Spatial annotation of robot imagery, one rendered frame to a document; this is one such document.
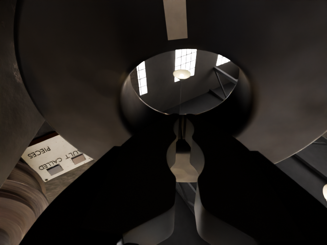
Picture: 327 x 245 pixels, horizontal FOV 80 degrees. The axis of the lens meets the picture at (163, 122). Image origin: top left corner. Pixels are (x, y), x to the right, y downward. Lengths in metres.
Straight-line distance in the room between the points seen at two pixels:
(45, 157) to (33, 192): 0.14
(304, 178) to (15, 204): 9.33
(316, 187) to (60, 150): 9.24
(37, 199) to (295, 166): 9.39
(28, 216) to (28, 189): 0.09
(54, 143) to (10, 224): 0.23
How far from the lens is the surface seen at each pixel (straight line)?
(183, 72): 7.17
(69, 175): 0.86
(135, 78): 3.72
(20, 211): 0.65
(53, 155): 0.73
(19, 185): 0.59
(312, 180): 9.64
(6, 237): 0.66
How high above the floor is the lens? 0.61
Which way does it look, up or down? 46 degrees up
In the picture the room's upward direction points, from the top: 179 degrees clockwise
